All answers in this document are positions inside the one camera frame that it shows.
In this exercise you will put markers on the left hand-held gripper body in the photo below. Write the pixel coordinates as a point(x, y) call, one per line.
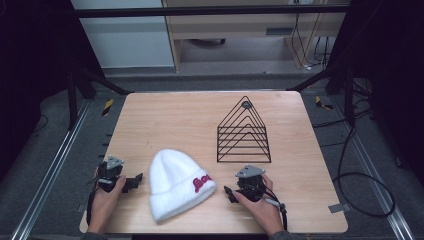
point(108, 175)

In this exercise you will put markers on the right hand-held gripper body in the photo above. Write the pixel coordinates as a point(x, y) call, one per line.
point(250, 185)

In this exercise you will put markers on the white knitted beanie hat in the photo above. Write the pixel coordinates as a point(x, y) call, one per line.
point(175, 181)

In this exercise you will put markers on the person's right hand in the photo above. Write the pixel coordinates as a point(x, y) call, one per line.
point(261, 211)

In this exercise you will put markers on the person's left hand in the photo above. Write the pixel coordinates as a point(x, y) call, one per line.
point(105, 206)

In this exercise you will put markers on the yellow black striped tape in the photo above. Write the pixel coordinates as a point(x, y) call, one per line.
point(321, 103)
point(107, 107)

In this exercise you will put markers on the grey round disc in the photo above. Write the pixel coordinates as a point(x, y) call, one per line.
point(246, 105)

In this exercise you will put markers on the black metal stand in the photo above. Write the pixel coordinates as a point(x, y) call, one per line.
point(72, 100)
point(349, 100)

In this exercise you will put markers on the grey tape strip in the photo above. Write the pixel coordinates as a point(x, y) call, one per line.
point(339, 208)

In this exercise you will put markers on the dark curtain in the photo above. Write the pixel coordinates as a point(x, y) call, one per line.
point(33, 66)
point(393, 66)

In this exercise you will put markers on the white cabinet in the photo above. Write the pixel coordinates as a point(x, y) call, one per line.
point(126, 43)

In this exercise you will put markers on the light wooden desk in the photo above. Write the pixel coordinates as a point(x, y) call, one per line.
point(233, 25)

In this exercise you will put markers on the aluminium floor rail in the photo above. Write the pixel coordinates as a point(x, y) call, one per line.
point(50, 170)
point(376, 180)

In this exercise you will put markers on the black horizontal frame bar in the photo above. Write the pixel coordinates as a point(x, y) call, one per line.
point(200, 11)

